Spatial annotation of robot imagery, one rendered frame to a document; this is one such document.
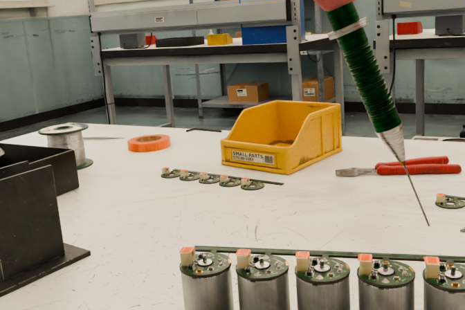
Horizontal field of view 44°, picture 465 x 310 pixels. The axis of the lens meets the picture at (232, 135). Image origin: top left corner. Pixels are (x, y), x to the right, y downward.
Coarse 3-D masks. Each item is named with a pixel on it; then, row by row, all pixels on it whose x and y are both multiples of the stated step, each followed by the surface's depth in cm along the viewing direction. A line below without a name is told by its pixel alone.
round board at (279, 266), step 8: (256, 256) 28; (272, 256) 28; (272, 264) 27; (280, 264) 27; (288, 264) 27; (240, 272) 26; (248, 272) 26; (256, 272) 26; (264, 272) 26; (272, 272) 26; (280, 272) 26; (256, 280) 26
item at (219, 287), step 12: (204, 264) 27; (216, 276) 27; (228, 276) 27; (192, 288) 27; (204, 288) 27; (216, 288) 27; (228, 288) 27; (192, 300) 27; (204, 300) 27; (216, 300) 27; (228, 300) 27
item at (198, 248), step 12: (216, 252) 29; (228, 252) 29; (252, 252) 28; (264, 252) 28; (276, 252) 28; (288, 252) 28; (312, 252) 28; (324, 252) 28; (336, 252) 28; (348, 252) 28; (360, 252) 27
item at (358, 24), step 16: (336, 16) 22; (352, 16) 22; (336, 32) 22; (352, 32) 22; (352, 48) 22; (368, 48) 22; (352, 64) 22; (368, 64) 22; (368, 80) 22; (368, 96) 22; (384, 96) 22; (368, 112) 23; (384, 112) 22; (384, 128) 22
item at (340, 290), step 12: (324, 264) 26; (348, 276) 26; (300, 288) 26; (312, 288) 25; (324, 288) 25; (336, 288) 25; (348, 288) 26; (300, 300) 26; (312, 300) 25; (324, 300) 25; (336, 300) 25; (348, 300) 26
